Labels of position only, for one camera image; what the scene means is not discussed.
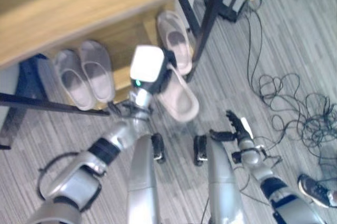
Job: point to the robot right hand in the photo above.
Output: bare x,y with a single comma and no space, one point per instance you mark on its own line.
238,126

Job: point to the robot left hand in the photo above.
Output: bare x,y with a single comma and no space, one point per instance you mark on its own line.
147,67

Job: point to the beige slipper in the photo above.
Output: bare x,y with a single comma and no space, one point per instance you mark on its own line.
179,95
72,80
96,69
176,40

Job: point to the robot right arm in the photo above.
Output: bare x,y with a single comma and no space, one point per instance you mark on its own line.
266,179

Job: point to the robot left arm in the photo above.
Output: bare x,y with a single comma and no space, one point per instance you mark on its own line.
89,161

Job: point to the wooden shoe rack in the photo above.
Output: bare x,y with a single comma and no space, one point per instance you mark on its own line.
87,24

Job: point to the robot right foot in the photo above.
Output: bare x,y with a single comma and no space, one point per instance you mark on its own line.
200,150

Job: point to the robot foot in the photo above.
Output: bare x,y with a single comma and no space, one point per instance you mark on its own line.
200,150
158,147

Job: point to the robot right leg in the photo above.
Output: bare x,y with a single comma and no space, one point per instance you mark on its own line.
223,182

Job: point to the robot leg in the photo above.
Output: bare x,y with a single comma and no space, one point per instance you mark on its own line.
143,179
223,182

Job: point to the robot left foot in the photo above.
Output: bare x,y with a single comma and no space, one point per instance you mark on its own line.
158,147

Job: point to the person's foot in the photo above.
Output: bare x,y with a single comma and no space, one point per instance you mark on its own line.
316,189

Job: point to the robot left leg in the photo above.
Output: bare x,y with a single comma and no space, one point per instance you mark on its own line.
143,179

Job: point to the black metal frame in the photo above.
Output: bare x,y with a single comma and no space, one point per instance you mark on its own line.
208,21

